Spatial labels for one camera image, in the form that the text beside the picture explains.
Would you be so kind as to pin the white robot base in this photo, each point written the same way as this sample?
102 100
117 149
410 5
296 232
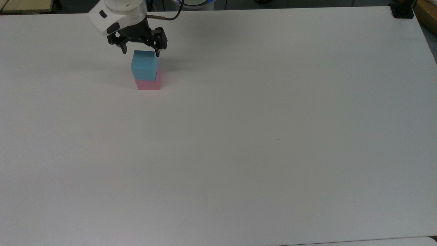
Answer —
198 2

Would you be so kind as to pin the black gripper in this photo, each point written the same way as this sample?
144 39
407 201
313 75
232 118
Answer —
140 34

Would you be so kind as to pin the wooden table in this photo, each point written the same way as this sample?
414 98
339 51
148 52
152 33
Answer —
25 5

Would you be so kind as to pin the pink cube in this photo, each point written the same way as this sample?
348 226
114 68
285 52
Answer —
149 85

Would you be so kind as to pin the blue cube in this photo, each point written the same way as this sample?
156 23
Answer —
144 65

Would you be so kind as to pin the wooden board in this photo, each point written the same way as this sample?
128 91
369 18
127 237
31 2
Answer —
427 15

